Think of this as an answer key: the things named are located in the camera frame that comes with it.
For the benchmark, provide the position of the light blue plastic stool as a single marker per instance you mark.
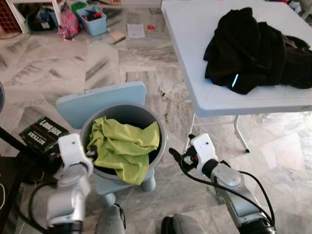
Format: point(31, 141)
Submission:
point(97, 97)

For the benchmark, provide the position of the white folding table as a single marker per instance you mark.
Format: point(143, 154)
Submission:
point(195, 58)

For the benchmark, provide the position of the white paper sheet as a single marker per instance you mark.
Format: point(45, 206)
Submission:
point(135, 30)

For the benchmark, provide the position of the black garment with brown lining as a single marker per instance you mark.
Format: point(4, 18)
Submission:
point(297, 63)

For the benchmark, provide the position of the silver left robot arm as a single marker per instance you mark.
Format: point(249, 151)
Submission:
point(68, 195)

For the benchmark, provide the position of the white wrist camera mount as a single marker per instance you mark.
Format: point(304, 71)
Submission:
point(72, 148)
point(204, 150)

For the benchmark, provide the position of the grey plastic bucket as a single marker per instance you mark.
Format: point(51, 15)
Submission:
point(131, 112)

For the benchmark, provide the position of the light blue storage bin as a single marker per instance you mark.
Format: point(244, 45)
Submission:
point(92, 22)

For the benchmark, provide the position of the robot leg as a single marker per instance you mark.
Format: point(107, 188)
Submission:
point(109, 222)
point(183, 225)

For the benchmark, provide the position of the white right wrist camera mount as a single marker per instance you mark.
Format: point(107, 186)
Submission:
point(204, 150)

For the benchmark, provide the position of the small wooden block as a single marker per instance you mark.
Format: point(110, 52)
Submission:
point(117, 37)

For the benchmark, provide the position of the black printed cardboard box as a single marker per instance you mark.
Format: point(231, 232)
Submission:
point(44, 134)

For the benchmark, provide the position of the lime green garment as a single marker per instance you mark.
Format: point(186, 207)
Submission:
point(124, 146)

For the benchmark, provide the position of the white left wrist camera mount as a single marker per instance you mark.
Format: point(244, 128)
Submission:
point(72, 148)

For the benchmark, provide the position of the robot right leg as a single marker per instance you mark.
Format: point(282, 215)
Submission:
point(183, 225)

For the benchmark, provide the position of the black bag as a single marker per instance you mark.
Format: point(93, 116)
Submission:
point(43, 19)

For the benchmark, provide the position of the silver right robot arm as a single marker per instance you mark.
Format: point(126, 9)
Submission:
point(239, 195)

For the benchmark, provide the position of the robot left leg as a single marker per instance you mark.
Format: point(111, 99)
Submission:
point(109, 222)

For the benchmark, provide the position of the pink bag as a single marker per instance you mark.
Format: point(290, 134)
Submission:
point(68, 24)

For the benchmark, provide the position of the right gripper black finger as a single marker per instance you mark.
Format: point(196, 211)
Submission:
point(191, 138)
point(176, 154)

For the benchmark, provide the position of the black garment with reflective stripe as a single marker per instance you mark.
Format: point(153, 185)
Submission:
point(243, 48)

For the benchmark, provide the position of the green bin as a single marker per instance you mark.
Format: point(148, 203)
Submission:
point(79, 6)

